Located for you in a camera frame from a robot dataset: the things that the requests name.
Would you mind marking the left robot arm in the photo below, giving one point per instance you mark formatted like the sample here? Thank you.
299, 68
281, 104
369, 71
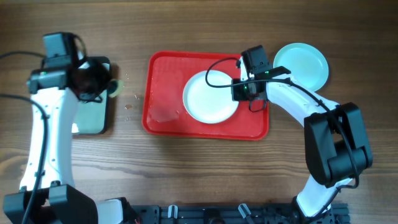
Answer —
66, 77

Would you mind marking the red plastic tray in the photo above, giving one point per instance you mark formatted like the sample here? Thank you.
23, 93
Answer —
164, 112

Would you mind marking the green yellow sponge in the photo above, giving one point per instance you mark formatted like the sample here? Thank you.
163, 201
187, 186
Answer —
115, 87

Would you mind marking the black water tray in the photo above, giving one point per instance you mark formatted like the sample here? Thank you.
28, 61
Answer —
91, 118

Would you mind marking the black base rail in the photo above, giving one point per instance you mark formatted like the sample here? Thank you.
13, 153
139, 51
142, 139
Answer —
265, 214

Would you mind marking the white plate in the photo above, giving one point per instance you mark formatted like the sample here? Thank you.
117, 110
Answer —
205, 102

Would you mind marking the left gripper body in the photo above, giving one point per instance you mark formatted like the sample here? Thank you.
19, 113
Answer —
98, 79

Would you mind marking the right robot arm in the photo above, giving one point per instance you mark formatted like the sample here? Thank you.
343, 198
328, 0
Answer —
337, 149

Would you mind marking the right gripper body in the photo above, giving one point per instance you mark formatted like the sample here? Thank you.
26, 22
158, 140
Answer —
244, 93

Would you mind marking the light blue plate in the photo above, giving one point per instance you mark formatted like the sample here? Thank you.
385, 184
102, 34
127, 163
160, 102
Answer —
307, 64

